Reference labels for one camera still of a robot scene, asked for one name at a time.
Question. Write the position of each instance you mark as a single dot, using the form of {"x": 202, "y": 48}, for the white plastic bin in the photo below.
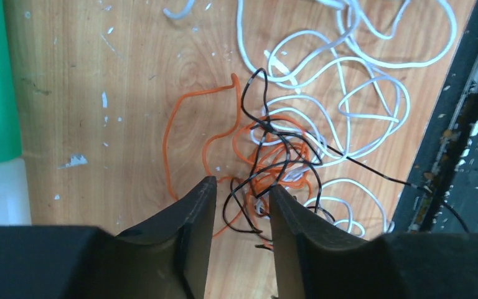
{"x": 14, "y": 194}

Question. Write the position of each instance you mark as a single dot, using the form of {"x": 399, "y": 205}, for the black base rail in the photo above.
{"x": 447, "y": 159}

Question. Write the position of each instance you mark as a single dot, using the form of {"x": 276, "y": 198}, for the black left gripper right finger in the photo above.
{"x": 315, "y": 259}

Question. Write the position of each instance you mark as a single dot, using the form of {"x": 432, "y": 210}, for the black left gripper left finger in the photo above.
{"x": 165, "y": 256}

